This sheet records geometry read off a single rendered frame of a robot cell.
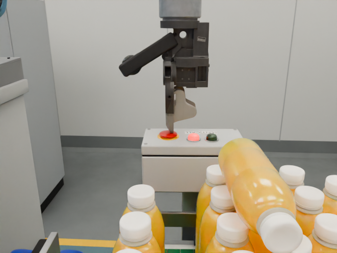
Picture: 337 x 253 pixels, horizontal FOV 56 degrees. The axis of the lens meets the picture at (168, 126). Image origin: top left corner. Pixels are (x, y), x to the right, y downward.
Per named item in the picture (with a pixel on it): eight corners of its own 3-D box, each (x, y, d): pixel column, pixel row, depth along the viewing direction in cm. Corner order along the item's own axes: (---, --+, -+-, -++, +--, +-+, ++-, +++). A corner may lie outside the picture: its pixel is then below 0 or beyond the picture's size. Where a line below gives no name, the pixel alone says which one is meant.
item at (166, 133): (159, 134, 65) (159, 129, 65) (177, 134, 65) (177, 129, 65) (158, 140, 62) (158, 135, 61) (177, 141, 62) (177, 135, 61)
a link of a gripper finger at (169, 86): (173, 115, 57) (173, 67, 54) (165, 115, 57) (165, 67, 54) (173, 109, 62) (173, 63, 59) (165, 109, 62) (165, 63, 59)
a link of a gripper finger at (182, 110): (196, 138, 60) (197, 90, 57) (165, 137, 60) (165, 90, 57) (195, 132, 63) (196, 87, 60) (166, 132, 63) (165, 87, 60)
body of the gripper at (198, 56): (207, 91, 56) (210, 20, 53) (160, 91, 57) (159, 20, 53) (203, 83, 64) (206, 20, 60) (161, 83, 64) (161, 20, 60)
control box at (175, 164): (146, 169, 71) (145, 126, 68) (234, 170, 71) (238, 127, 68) (142, 193, 62) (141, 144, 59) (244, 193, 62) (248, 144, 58)
